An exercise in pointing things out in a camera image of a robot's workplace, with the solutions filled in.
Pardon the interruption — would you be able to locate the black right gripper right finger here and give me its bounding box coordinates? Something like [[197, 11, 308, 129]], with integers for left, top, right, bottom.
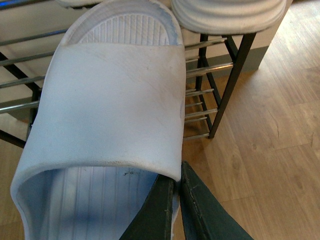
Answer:
[[180, 161, 252, 240]]

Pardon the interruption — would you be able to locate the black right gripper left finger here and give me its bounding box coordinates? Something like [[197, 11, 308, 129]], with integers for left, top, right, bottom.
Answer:
[[120, 174, 175, 240]]

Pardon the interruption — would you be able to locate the white slipper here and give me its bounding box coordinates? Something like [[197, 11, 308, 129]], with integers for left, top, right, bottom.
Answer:
[[10, 0, 186, 240]]

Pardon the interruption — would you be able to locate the grey knit sneaker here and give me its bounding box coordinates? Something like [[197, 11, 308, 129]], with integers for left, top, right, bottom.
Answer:
[[171, 0, 287, 35], [55, 0, 103, 9]]

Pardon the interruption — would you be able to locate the black metal shoe rack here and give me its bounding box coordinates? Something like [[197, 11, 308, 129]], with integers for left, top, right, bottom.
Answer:
[[0, 33, 255, 141]]

